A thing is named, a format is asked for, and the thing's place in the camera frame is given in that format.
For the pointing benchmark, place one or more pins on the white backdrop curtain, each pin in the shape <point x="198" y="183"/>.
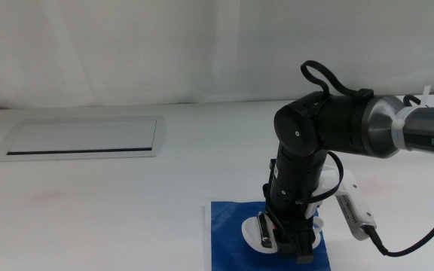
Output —
<point x="164" y="49"/>

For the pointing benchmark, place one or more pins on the white zip tie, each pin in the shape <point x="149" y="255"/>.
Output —
<point x="398" y="128"/>

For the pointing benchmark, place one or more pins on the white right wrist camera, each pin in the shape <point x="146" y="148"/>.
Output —
<point x="352" y="211"/>

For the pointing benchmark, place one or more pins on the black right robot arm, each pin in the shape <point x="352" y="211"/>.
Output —
<point x="337" y="124"/>

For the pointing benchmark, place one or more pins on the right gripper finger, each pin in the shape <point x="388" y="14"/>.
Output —
<point x="304" y="254"/>
<point x="265" y="231"/>

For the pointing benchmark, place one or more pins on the blue mat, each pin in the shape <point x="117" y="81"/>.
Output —
<point x="228" y="244"/>

